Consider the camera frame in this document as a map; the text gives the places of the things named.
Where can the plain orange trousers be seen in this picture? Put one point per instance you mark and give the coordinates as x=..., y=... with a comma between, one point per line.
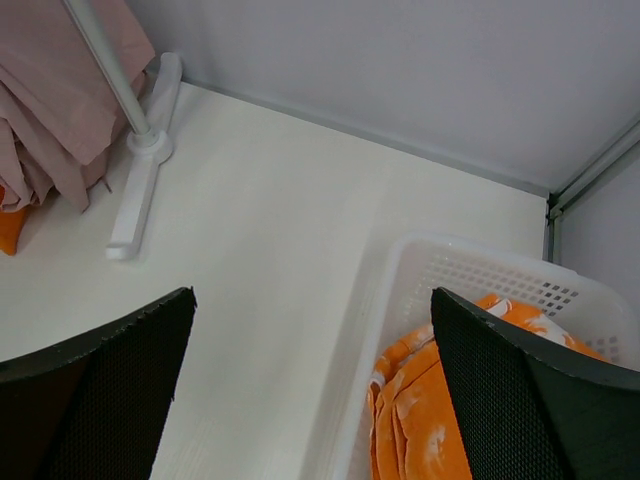
x=11, y=226

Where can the white plastic basket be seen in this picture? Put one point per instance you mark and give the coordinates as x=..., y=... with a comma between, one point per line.
x=397, y=301

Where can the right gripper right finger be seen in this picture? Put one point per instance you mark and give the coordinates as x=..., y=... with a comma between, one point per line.
x=528, y=408

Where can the white clothes rack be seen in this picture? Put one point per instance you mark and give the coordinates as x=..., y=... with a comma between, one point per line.
x=148, y=141

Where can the orange white patterned trousers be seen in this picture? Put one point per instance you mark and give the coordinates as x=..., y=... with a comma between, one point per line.
x=414, y=432

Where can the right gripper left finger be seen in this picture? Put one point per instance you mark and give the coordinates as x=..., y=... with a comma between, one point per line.
x=94, y=406

